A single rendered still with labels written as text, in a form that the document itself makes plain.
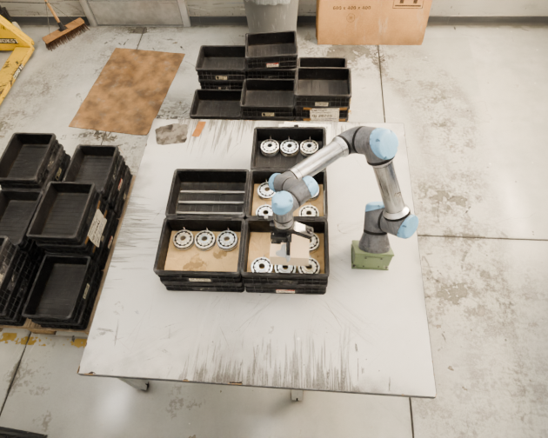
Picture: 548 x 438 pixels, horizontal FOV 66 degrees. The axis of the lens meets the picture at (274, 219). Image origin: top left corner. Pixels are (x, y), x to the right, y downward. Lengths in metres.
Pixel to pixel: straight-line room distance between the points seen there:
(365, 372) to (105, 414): 1.59
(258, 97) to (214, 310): 1.85
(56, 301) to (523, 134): 3.67
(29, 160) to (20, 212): 0.37
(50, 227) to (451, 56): 3.70
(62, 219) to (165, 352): 1.22
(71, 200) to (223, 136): 1.06
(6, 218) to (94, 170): 0.63
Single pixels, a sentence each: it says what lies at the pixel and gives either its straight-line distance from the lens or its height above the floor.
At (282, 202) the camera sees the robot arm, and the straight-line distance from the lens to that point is 1.46.
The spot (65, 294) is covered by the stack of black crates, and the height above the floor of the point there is 0.27.
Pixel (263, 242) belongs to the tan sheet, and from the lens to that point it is 2.09.
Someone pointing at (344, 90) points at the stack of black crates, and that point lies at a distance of 3.29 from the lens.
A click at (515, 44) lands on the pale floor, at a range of 4.93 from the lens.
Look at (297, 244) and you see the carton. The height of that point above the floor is 1.12.
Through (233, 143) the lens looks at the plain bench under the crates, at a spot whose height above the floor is 0.70.
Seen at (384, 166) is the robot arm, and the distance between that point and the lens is 1.77.
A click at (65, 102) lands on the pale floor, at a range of 4.49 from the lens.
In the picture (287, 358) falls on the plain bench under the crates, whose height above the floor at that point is 0.70.
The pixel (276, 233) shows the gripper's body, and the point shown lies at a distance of 1.64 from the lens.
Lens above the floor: 2.67
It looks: 58 degrees down
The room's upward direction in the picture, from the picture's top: 5 degrees counter-clockwise
